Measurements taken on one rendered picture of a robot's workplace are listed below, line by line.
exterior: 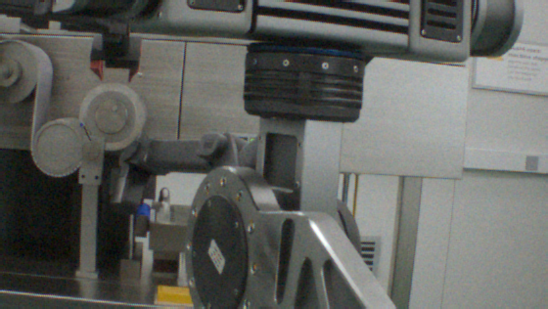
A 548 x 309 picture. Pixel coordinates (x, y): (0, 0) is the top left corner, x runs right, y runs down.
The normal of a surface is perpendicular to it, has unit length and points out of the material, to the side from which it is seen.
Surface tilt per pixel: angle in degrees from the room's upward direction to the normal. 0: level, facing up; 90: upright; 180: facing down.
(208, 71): 90
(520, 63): 90
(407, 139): 90
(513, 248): 90
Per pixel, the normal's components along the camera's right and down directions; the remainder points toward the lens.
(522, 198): 0.10, 0.06
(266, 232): -0.88, -0.04
